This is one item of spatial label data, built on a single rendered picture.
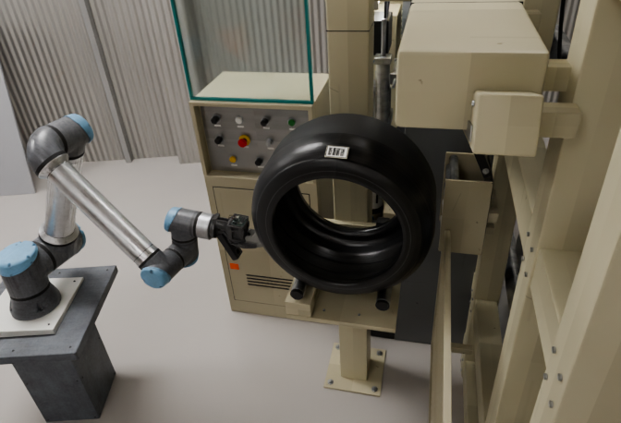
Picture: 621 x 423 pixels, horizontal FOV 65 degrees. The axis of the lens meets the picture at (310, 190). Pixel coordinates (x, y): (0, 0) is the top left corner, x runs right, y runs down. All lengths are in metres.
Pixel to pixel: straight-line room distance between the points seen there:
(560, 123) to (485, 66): 0.16
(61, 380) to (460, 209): 1.81
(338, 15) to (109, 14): 2.96
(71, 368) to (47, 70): 2.83
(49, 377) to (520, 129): 2.16
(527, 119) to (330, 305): 1.09
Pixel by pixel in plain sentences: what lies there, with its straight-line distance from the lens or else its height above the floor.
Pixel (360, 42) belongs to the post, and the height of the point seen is 1.62.
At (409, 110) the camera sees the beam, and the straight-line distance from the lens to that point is 0.94.
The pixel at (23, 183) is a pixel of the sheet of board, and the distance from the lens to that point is 4.63.
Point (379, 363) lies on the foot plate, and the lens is 2.58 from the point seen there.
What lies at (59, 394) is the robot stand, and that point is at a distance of 2.59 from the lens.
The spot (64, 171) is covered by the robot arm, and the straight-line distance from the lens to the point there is 1.77.
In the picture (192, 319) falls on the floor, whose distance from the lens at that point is 2.92.
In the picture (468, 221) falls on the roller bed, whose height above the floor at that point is 1.04.
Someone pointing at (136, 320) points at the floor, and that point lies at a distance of 3.03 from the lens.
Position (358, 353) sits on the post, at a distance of 2.37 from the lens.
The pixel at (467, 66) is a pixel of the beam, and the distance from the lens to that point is 0.91.
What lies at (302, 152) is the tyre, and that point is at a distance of 1.34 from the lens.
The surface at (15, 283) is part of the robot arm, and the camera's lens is 2.22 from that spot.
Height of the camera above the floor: 2.04
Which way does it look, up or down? 32 degrees down
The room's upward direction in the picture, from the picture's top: 4 degrees counter-clockwise
